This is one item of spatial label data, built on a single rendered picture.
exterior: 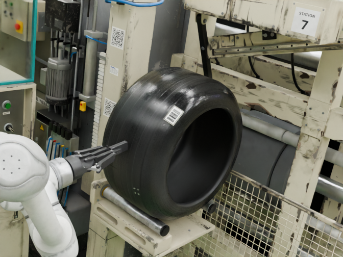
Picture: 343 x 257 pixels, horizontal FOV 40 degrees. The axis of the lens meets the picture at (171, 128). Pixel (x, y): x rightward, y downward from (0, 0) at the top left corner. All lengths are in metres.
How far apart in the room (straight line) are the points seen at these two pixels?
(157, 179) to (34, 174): 0.86
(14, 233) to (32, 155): 1.51
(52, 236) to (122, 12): 0.93
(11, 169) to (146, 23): 1.19
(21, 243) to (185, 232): 0.79
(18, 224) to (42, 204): 1.14
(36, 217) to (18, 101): 0.97
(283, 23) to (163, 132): 0.56
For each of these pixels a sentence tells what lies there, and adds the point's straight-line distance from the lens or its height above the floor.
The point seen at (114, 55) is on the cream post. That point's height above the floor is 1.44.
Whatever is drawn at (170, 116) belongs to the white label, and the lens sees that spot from 1.54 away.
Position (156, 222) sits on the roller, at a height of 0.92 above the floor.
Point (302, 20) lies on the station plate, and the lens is 1.66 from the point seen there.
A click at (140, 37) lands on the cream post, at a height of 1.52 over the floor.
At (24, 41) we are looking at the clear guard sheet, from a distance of 1.96.
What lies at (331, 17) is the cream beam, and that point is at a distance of 1.65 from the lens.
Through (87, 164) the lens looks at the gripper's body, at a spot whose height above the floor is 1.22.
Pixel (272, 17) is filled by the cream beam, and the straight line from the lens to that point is 1.71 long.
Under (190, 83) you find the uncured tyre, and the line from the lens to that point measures 1.63.
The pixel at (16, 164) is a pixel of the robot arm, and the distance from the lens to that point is 0.75.
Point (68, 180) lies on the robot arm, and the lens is 1.41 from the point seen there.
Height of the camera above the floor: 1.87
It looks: 21 degrees down
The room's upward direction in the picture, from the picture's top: 9 degrees clockwise
